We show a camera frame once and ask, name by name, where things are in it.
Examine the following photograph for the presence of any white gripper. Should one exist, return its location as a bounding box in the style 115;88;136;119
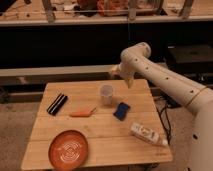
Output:
109;62;135;89

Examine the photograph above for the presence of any white ceramic cup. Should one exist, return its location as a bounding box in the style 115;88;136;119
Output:
99;84;114;105

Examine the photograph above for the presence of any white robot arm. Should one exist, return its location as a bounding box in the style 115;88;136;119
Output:
109;42;213;171

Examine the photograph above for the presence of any blue sponge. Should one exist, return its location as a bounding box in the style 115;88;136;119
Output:
113;102;130;121

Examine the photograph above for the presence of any wooden table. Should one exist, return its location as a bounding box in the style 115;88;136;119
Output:
21;79;173;170

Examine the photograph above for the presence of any orange carrot toy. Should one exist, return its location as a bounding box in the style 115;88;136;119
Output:
69;107;97;117

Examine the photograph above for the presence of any white labelled bottle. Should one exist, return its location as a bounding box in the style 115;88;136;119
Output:
130;122;168;146

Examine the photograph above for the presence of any black box on shelf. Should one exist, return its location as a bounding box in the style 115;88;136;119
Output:
166;45;213;73

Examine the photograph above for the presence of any black white-striped block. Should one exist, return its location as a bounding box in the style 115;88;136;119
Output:
47;93;68;116

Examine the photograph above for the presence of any orange ribbed plate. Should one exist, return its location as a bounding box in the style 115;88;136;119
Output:
48;130;89;171

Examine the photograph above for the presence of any black cable on floor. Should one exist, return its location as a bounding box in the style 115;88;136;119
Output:
154;96;174;144

